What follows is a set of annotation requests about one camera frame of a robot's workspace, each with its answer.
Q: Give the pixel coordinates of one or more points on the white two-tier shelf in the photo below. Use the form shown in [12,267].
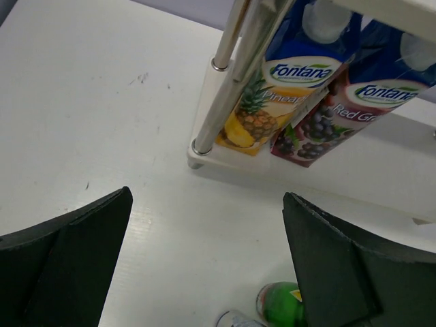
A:
[389,164]

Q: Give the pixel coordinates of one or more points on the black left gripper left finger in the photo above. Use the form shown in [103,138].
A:
[58,272]

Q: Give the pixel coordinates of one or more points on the green glass bottle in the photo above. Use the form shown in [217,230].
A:
[280,304]

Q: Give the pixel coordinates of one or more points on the red grape juice carton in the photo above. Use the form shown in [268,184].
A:
[390,68]

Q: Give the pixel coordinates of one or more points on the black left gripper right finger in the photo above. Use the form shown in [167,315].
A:
[349,276]

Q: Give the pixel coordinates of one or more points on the pineapple juice carton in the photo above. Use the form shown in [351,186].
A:
[314,41]

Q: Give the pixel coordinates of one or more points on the silver blue energy can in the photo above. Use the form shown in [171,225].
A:
[235,318]

